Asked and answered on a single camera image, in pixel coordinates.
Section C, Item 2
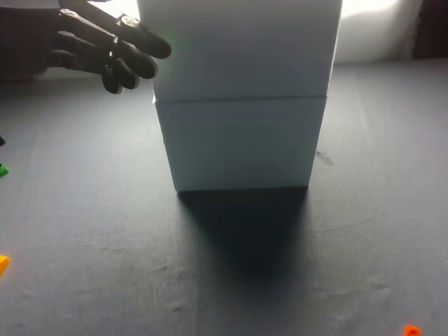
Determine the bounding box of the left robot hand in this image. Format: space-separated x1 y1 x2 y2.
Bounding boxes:
0 0 172 95

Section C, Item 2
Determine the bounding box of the cardboard box with flaps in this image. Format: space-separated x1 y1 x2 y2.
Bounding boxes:
136 0 342 193

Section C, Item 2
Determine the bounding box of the grey tablecloth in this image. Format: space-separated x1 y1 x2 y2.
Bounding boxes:
0 61 448 336

